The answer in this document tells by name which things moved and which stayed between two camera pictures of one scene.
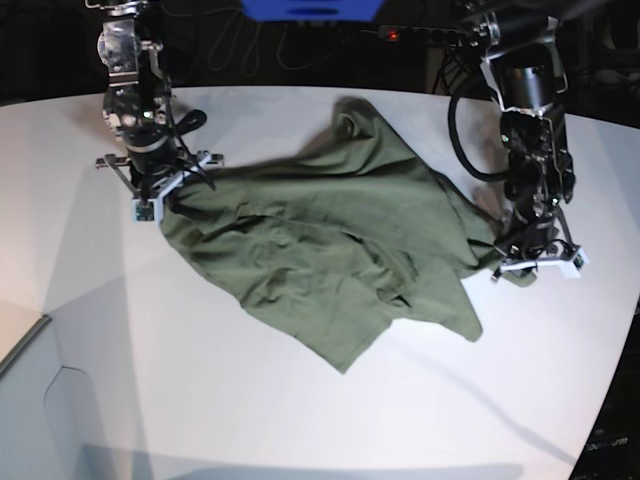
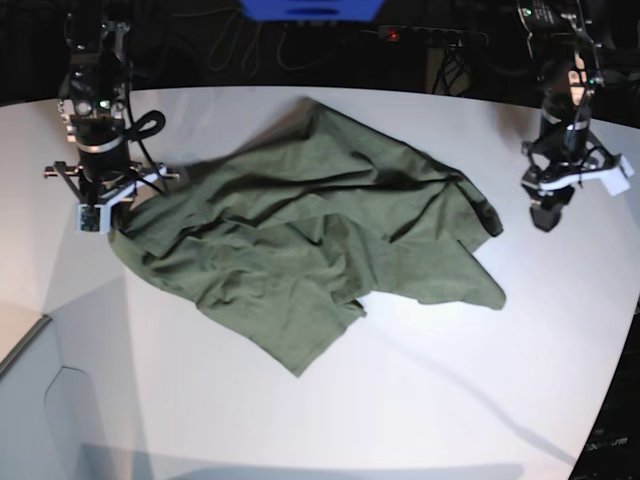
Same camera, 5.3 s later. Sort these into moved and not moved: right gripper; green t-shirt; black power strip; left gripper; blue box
Moved: left gripper; right gripper; green t-shirt
Not moved: black power strip; blue box
